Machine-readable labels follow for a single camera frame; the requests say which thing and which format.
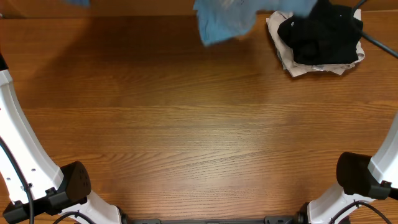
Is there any beige folded garment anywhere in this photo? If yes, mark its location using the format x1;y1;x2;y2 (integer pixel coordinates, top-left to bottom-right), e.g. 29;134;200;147
266;11;365;77

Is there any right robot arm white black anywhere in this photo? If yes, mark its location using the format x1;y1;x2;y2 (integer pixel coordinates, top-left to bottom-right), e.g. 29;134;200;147
293;117;397;224

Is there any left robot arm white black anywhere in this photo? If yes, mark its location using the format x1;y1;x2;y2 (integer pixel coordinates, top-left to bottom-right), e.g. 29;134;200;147
1;60;129;223

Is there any light blue printed t-shirt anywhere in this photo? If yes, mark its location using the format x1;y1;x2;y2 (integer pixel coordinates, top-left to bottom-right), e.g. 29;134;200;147
62;0;318;47

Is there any black folded garment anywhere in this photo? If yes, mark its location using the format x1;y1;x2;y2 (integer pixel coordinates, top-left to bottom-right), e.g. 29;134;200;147
277;1;361;65

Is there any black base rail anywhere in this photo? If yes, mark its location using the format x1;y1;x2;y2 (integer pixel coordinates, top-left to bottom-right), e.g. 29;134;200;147
122;216;294;224

